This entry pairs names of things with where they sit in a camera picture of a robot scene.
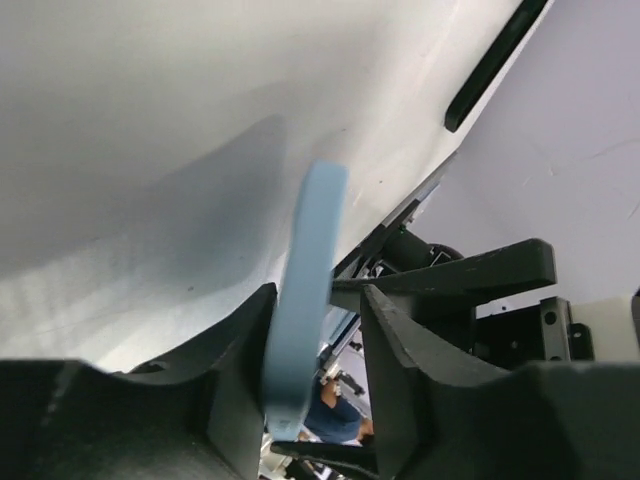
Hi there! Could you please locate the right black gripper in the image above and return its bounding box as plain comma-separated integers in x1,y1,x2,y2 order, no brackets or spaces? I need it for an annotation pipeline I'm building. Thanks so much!
329,238,594,373

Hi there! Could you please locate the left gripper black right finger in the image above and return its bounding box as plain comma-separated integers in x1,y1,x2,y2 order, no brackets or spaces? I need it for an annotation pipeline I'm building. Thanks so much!
361,286,639,479

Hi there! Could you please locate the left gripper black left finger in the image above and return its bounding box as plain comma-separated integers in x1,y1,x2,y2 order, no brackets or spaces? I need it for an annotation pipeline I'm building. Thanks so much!
1,283,277,479

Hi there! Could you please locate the blue-cased smartphone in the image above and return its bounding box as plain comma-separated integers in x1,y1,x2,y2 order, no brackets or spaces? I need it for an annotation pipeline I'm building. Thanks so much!
262,161,348,441

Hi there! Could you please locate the black phone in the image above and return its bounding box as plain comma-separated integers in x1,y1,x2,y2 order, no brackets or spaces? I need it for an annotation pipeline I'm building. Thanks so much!
444,0,548,133

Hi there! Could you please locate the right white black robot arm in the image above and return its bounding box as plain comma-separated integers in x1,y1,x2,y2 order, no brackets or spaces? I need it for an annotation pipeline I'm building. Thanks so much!
330,230,595,370

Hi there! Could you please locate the person in printed shirt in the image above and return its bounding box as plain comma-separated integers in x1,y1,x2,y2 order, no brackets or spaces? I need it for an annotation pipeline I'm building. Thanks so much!
303,379,375,447

